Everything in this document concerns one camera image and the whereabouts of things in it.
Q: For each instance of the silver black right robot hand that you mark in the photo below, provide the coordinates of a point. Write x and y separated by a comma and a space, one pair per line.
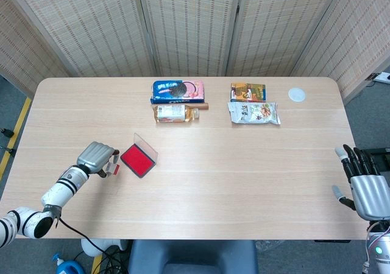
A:
370, 198

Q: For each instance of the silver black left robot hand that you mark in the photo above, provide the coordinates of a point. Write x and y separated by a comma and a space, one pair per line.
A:
94, 156

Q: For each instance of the small red-white stamp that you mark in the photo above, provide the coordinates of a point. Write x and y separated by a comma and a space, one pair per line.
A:
113, 168

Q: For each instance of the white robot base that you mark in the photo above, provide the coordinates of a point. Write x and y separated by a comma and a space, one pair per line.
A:
117, 245

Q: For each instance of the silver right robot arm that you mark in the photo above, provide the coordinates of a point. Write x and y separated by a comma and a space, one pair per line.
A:
379, 249

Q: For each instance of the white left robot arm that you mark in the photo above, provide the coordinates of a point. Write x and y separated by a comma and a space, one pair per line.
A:
58, 191

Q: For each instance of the red ink pad clear lid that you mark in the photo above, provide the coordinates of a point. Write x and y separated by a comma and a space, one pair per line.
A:
137, 161

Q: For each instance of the clear bottle with orange label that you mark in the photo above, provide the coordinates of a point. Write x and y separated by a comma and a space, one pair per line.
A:
173, 113

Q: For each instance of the black caster wheel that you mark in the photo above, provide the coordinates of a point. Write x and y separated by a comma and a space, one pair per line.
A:
6, 132

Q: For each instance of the blue pink Oreo box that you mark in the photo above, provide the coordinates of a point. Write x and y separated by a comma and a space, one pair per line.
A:
176, 90

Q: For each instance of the blue pump bottle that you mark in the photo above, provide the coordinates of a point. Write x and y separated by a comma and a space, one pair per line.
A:
68, 266

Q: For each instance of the brown sausage stick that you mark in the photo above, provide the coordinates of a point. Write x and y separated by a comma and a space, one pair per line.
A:
199, 106

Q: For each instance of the white power strip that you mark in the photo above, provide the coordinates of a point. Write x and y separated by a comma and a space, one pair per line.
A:
381, 77

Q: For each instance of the white round lid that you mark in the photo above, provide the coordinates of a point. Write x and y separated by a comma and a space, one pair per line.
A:
296, 94

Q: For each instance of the dark blue chair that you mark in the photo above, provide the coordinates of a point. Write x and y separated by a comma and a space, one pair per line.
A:
192, 257

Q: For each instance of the white snack bag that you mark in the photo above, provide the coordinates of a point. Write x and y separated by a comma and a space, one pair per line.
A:
254, 113

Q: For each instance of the woven folding screen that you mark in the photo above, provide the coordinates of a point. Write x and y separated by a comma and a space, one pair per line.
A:
189, 27

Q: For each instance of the orange snack box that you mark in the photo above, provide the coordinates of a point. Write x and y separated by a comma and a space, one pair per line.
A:
248, 92

